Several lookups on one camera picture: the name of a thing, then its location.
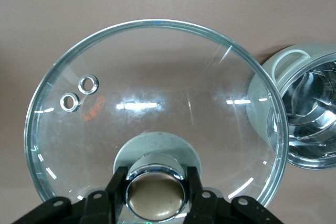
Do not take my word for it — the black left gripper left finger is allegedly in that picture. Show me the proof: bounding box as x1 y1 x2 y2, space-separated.
26 166 129 224

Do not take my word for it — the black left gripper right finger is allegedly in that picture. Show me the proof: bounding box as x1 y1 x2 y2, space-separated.
185 166 283 224

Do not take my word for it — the glass pot lid with knob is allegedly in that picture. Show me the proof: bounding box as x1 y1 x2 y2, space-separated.
23 19 287 224

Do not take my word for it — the grey-green pot with handles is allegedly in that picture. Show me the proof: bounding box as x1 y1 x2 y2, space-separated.
246 40 336 170

